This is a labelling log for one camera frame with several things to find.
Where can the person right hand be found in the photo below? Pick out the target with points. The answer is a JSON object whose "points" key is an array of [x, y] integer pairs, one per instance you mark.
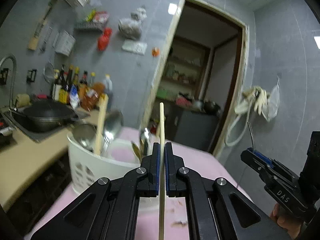
{"points": [[292, 225]]}

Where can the steel fork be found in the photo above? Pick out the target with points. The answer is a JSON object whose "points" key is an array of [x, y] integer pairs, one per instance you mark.
{"points": [[251, 135]]}

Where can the bag of dried goods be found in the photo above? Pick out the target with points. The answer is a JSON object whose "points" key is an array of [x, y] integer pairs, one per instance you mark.
{"points": [[131, 28]]}

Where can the oil jug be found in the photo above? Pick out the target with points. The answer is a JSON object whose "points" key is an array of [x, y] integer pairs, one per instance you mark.
{"points": [[108, 89]]}

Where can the gold spoon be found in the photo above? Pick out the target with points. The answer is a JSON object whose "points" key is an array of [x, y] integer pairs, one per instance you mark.
{"points": [[136, 151]]}

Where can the grey wall shelf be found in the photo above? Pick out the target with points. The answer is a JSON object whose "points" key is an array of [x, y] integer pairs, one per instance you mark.
{"points": [[90, 26]]}

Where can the wooden knife holder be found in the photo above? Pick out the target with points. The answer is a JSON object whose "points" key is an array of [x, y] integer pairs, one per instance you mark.
{"points": [[34, 40]]}

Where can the white plastic utensil holder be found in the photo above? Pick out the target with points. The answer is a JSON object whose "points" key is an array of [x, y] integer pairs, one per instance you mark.
{"points": [[87, 167]]}

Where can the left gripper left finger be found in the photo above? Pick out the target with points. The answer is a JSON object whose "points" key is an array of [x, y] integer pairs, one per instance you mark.
{"points": [[108, 209]]}

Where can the small steel spoon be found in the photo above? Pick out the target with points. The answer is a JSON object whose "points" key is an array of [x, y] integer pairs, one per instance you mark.
{"points": [[145, 141]]}

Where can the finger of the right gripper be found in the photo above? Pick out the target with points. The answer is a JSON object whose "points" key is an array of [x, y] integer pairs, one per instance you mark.
{"points": [[265, 172], [262, 158]]}

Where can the grey cabinet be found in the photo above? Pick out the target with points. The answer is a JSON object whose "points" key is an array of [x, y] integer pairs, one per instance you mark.
{"points": [[191, 127]]}

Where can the dark sauce bottle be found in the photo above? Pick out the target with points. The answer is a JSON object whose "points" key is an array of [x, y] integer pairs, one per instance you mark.
{"points": [[68, 84]]}

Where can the large steel spoon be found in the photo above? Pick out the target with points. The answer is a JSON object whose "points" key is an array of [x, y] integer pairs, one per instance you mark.
{"points": [[84, 134]]}

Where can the white wall box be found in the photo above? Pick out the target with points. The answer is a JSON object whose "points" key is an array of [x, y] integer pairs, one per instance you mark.
{"points": [[65, 43]]}

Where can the pink floral tablecloth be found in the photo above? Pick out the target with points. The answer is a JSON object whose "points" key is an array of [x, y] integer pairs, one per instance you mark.
{"points": [[109, 208]]}

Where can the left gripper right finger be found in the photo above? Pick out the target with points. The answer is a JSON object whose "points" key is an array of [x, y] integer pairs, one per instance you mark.
{"points": [[216, 209]]}

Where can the red plastic bag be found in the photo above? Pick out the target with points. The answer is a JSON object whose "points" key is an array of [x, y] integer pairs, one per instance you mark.
{"points": [[104, 39]]}

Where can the green box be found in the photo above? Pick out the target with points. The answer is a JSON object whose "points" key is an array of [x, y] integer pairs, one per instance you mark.
{"points": [[163, 93]]}

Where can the black wok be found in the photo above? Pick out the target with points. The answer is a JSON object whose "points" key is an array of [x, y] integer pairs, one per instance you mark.
{"points": [[43, 115]]}

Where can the rubber gloves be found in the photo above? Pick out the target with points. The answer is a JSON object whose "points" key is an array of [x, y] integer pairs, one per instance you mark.
{"points": [[257, 97]]}

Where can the clear plastic bag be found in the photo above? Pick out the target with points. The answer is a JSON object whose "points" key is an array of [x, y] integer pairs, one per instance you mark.
{"points": [[270, 109]]}

